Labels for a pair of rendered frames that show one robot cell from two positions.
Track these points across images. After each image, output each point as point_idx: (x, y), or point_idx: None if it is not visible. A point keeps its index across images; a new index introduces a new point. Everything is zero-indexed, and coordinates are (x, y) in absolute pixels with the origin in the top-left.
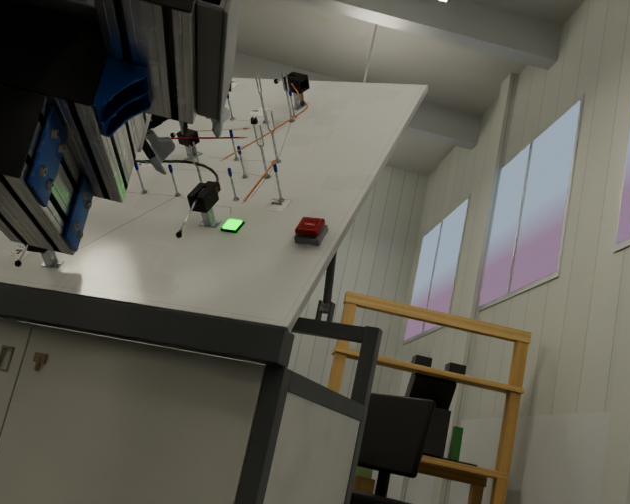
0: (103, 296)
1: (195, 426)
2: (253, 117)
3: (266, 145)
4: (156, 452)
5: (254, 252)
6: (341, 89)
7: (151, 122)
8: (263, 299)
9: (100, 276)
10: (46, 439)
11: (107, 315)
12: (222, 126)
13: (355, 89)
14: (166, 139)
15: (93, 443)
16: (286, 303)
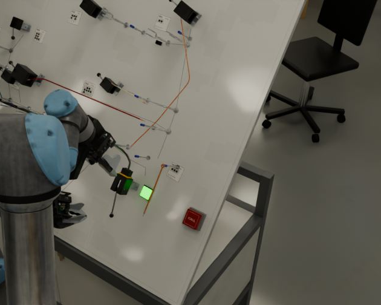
0: (79, 248)
1: None
2: (158, 32)
3: (168, 82)
4: None
5: (160, 226)
6: None
7: (62, 216)
8: (166, 278)
9: (75, 227)
10: (78, 290)
11: (84, 262)
12: (115, 173)
13: None
14: (78, 204)
15: (100, 302)
16: (178, 286)
